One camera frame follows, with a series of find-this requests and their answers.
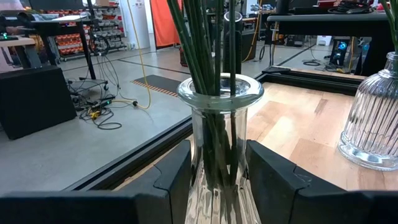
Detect grey desk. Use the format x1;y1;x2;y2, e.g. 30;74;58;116
266;11;396;77

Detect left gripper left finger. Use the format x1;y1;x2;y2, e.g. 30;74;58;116
0;139;192;224

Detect orange-striped black floor mat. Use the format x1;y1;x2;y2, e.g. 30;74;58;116
131;73;183;98

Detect black tower fan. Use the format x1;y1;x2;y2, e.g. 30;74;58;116
222;11;244;75

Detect ribbed round glass vase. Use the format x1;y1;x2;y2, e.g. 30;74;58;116
338;51;398;172

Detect white cabinet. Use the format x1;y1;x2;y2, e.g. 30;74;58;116
119;0;152;50

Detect black aluminium table frame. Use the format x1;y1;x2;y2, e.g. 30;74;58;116
63;68;366;191

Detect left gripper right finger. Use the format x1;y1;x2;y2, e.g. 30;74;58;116
245;139;398;224

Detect tangled floor cables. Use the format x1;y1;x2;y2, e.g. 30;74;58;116
67;52;139;131

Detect orange partition panel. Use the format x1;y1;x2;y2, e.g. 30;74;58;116
150;0;183;50

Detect shelf with orange bins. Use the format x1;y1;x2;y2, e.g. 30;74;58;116
46;2;128;62

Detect coiled black floor cable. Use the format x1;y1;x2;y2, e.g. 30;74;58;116
302;58;322;67

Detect large black box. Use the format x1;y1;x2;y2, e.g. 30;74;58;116
0;64;78;141

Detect computer tower with blue light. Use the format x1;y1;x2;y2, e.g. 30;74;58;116
329;36;354;68

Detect tall conical glass vase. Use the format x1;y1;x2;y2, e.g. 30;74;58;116
176;72;265;224

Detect black-legged work table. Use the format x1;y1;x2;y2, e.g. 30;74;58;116
0;9;109;91

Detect yellow floor cable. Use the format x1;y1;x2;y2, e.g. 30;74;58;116
111;0;153;110

